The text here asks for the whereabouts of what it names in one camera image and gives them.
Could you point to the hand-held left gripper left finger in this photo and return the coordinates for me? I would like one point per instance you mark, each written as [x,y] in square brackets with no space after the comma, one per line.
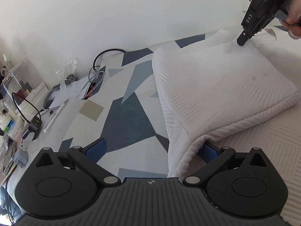
[96,149]

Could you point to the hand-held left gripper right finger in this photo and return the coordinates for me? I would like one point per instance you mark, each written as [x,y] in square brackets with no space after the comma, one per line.
[208,151]

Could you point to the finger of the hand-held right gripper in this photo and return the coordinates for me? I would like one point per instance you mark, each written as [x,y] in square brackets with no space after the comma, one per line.
[245,36]

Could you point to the white textured garment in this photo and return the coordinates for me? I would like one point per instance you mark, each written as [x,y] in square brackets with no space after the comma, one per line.
[223,87]

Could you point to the person's right hand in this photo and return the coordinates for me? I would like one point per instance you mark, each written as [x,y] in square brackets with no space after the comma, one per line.
[295,16]

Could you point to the geometric patterned mat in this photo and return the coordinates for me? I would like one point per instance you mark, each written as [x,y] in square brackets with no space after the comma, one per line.
[131,117]

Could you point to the white pen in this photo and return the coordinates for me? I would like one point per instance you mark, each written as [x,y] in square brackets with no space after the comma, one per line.
[56,116]

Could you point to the black charger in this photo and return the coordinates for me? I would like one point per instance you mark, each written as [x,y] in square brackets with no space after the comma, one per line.
[36,124]

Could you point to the grey adapter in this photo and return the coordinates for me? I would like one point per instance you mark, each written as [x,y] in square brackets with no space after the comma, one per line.
[21,159]

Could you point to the clear plastic wrapper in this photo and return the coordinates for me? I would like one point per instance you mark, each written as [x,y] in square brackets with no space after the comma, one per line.
[68,70]

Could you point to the white bottle green label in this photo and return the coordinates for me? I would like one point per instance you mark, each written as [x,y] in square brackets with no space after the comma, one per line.
[10,128]

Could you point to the silver smartphone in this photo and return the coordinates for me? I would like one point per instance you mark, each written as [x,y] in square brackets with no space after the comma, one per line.
[7,157]

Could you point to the clear acrylic cosmetic organizer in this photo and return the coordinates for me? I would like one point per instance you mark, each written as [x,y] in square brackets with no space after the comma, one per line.
[21,84]

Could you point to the small clear dropper bottle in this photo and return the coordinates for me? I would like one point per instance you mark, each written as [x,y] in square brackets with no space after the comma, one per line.
[6,61]

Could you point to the white wall socket panel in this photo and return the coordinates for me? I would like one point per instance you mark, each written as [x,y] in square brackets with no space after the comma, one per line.
[245,0]

